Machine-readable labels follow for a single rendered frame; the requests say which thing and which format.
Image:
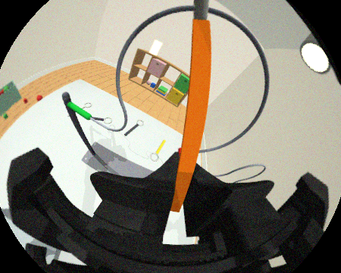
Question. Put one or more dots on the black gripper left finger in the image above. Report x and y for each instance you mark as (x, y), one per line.
(154, 193)

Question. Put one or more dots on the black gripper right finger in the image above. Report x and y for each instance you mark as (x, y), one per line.
(208, 196)

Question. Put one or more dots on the orange handle with grey end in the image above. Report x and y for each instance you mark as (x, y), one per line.
(198, 97)

